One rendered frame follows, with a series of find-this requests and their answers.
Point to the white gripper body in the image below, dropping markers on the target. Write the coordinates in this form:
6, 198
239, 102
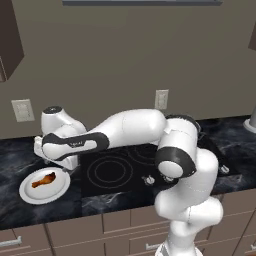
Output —
68, 161

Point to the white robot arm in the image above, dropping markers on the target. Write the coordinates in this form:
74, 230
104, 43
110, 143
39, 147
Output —
140, 128

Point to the brown chicken drumstick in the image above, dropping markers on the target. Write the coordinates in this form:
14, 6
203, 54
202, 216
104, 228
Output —
45, 180

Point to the white round plate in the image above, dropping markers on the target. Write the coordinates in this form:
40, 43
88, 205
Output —
50, 195

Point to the black glass hob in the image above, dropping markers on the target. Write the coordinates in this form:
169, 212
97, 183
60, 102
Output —
110, 173

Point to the brown drawer front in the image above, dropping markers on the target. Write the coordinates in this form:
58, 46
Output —
75, 226
26, 240
245, 230
146, 238
238, 201

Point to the silver hob knob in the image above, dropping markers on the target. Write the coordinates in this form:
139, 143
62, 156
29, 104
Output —
169, 179
148, 180
225, 169

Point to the grey extractor hood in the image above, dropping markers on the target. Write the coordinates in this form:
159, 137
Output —
140, 2

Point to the white wall socket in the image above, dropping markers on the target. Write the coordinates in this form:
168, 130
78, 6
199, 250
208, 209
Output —
23, 110
161, 99

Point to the dark brown wall cupboard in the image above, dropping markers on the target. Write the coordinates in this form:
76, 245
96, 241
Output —
253, 40
10, 36

